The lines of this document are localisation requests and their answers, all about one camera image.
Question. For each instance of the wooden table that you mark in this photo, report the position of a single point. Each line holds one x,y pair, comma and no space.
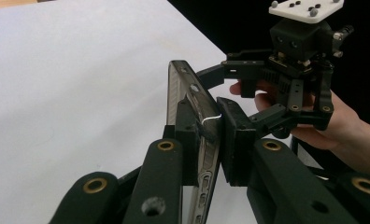
5,3

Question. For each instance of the patterned phone case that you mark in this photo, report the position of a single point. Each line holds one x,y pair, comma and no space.
205,109

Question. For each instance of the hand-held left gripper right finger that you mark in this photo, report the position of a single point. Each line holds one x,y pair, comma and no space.
276,180

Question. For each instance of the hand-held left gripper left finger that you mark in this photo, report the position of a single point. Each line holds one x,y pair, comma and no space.
161,174

